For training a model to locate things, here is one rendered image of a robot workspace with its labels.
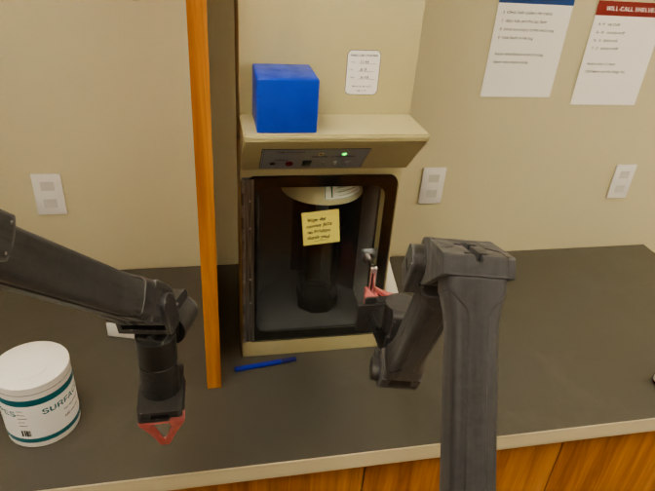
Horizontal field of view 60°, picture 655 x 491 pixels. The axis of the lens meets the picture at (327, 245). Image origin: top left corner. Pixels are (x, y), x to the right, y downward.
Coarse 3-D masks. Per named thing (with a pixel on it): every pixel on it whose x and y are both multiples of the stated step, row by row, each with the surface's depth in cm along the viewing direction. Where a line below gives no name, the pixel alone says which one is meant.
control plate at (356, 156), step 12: (264, 156) 99; (276, 156) 99; (288, 156) 100; (300, 156) 100; (312, 156) 101; (324, 156) 101; (336, 156) 102; (348, 156) 102; (360, 156) 103; (264, 168) 104; (276, 168) 104; (288, 168) 105; (300, 168) 106; (312, 168) 106
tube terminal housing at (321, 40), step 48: (240, 0) 92; (288, 0) 94; (336, 0) 95; (384, 0) 97; (240, 48) 96; (288, 48) 97; (336, 48) 99; (384, 48) 101; (240, 96) 100; (336, 96) 103; (384, 96) 105; (240, 192) 109; (240, 240) 117; (240, 288) 127; (384, 288) 128; (336, 336) 133
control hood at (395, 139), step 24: (240, 120) 99; (336, 120) 102; (360, 120) 103; (384, 120) 103; (408, 120) 104; (240, 144) 102; (264, 144) 94; (288, 144) 95; (312, 144) 96; (336, 144) 97; (360, 144) 98; (384, 144) 99; (408, 144) 100; (336, 168) 107; (360, 168) 108
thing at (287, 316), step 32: (256, 192) 109; (288, 192) 110; (320, 192) 111; (352, 192) 113; (384, 192) 114; (256, 224) 112; (288, 224) 114; (352, 224) 116; (384, 224) 118; (256, 256) 116; (288, 256) 117; (320, 256) 119; (352, 256) 120; (384, 256) 122; (256, 288) 120; (288, 288) 122; (320, 288) 123; (352, 288) 125; (256, 320) 124; (288, 320) 126; (320, 320) 128; (352, 320) 129
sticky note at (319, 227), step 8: (304, 216) 113; (312, 216) 114; (320, 216) 114; (328, 216) 114; (336, 216) 115; (304, 224) 114; (312, 224) 115; (320, 224) 115; (328, 224) 115; (336, 224) 116; (304, 232) 115; (312, 232) 116; (320, 232) 116; (328, 232) 116; (336, 232) 117; (304, 240) 116; (312, 240) 116; (320, 240) 117; (328, 240) 117; (336, 240) 118
